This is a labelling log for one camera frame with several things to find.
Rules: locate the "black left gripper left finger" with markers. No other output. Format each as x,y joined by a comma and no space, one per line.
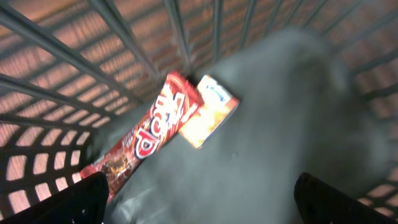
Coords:
84,202

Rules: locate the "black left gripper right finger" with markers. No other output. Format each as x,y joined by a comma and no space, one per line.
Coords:
318,202

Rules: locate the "orange small box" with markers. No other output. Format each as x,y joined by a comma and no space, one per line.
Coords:
219,105

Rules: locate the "red Top chocolate bar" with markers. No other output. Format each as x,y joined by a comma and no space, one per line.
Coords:
172,108

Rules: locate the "grey plastic basket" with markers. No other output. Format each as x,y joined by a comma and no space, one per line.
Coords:
316,81

